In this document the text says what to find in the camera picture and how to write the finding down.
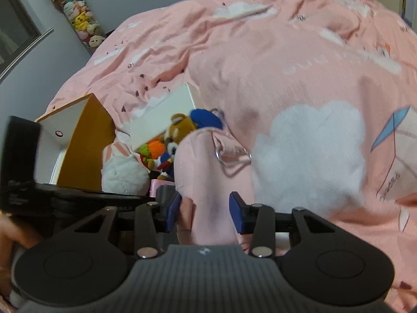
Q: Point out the pink case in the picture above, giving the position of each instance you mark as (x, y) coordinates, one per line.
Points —
(157, 183)

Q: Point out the pink fabric pouch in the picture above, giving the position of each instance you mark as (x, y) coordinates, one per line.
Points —
(210, 164)

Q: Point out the brown raccoon plush blue hat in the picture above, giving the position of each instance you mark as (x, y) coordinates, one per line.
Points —
(182, 125)

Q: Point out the hanging stuffed toy column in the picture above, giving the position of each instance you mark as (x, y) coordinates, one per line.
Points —
(83, 22)

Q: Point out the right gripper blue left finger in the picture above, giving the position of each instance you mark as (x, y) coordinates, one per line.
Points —
(169, 200)

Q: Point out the person's left hand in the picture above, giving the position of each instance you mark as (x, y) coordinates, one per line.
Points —
(12, 233)

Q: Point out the orange-edged white cardboard box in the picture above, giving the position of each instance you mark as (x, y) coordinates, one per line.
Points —
(71, 143)

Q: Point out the white rectangular box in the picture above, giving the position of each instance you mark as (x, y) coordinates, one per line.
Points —
(151, 121)

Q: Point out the pink cloud-print bed duvet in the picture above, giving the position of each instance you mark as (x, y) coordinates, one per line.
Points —
(321, 93)

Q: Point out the window frame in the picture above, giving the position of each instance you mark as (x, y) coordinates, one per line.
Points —
(19, 35)

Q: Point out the white round plush toy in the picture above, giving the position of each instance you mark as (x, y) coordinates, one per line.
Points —
(125, 175)

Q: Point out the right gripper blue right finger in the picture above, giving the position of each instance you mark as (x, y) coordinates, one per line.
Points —
(239, 212)

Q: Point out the orange crochet carrot toy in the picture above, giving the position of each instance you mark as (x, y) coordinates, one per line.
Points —
(150, 154)

